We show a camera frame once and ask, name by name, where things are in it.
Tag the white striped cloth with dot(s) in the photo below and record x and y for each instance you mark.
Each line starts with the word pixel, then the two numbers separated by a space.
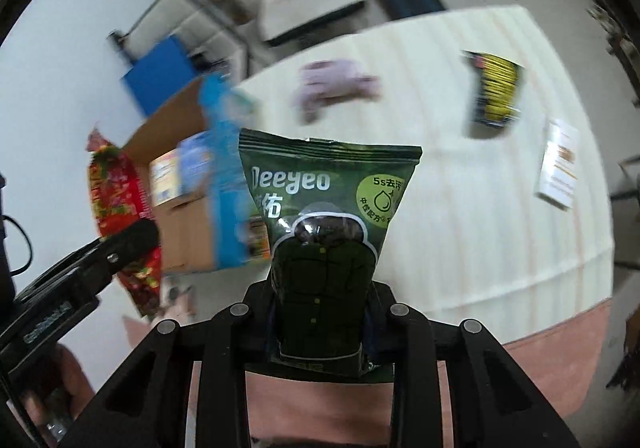
pixel 475 238

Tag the person's left hand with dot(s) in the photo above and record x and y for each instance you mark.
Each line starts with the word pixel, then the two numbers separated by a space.
pixel 65 378

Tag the tall blue packet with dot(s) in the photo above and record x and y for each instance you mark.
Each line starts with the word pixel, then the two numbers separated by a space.
pixel 227 167

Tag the pink blanket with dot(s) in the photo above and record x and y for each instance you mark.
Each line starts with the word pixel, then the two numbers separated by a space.
pixel 545 378

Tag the blue board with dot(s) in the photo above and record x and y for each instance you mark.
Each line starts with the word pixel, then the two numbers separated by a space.
pixel 157 77

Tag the red snack packet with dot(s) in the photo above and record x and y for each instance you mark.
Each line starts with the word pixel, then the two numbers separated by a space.
pixel 117 198

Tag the metal frame rack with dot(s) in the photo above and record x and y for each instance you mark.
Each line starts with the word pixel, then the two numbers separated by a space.
pixel 200 17

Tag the white flat box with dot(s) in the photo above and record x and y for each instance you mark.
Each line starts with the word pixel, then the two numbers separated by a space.
pixel 557 162

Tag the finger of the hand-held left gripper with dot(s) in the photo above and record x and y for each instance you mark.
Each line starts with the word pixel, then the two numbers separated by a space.
pixel 117 245

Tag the purple cloth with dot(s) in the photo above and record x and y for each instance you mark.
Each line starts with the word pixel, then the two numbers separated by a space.
pixel 335 82

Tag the light blue packet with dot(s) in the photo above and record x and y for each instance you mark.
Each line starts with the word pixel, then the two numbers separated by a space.
pixel 175 167

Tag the dark green wipes packet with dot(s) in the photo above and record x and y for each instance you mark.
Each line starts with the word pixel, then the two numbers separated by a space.
pixel 320 208

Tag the black and yellow packet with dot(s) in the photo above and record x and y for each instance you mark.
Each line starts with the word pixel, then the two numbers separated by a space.
pixel 495 87

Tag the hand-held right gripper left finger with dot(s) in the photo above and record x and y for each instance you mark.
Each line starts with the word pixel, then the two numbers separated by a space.
pixel 256 300

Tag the cardboard box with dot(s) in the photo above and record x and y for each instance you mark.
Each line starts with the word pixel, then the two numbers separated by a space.
pixel 180 228

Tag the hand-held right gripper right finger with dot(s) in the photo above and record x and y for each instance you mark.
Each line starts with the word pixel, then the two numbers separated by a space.
pixel 385 300

